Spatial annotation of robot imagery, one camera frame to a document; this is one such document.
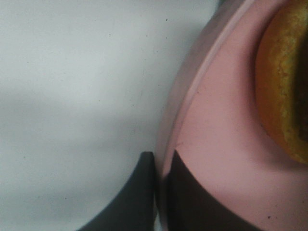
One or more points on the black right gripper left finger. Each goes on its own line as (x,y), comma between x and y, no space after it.
(133,207)

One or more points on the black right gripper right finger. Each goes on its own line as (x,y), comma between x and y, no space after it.
(190,207)

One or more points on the pink round plate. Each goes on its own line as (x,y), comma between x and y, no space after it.
(211,120)

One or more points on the burger with lettuce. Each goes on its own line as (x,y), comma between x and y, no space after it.
(281,79)

